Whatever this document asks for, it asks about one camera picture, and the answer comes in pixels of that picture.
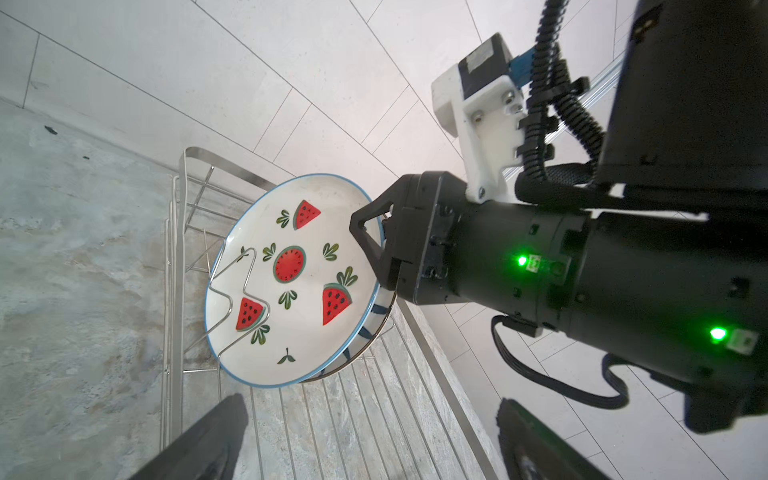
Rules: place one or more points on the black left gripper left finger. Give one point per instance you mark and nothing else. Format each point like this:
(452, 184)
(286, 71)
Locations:
(207, 450)

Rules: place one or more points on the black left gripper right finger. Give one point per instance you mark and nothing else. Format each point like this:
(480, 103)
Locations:
(530, 450)

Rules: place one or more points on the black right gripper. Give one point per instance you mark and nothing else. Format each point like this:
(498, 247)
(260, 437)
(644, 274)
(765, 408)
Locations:
(439, 248)

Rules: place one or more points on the white blue striped plate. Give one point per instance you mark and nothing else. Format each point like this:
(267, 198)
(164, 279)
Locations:
(370, 330)

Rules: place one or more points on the white watermelon pattern plate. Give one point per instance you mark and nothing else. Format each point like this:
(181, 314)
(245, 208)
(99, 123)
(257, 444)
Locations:
(290, 287)

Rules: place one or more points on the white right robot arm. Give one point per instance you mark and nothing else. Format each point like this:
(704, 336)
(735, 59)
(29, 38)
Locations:
(645, 238)

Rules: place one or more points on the metal wire dish rack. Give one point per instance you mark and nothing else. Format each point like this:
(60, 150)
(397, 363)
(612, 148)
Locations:
(396, 412)

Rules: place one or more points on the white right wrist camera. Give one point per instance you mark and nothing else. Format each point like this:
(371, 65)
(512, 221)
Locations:
(480, 102)

